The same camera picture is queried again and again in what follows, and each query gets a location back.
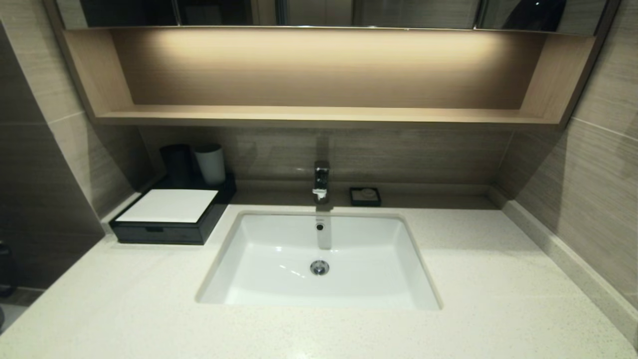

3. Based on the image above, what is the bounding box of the black plastic tray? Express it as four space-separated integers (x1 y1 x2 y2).
116 224 202 245

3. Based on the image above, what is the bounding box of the black amenity drawer box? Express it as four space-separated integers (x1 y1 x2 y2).
109 172 237 246

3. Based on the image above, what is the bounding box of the white panel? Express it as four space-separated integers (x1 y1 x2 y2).
115 188 219 223

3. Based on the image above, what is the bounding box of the chrome faucet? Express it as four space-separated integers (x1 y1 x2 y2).
312 161 330 204

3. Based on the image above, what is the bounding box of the black soap dish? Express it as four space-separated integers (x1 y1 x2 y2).
349 186 382 207

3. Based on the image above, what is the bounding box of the white sink basin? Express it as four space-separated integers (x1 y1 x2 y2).
194 209 444 312

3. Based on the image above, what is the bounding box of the white cup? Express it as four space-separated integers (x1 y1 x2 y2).
193 144 226 186

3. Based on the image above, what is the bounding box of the black cup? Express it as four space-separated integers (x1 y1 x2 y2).
159 144 194 187

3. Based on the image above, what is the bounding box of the mirror cabinet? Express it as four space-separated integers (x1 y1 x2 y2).
42 0 624 35

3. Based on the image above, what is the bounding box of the wooden wall shelf niche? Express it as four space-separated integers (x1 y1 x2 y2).
60 26 599 128

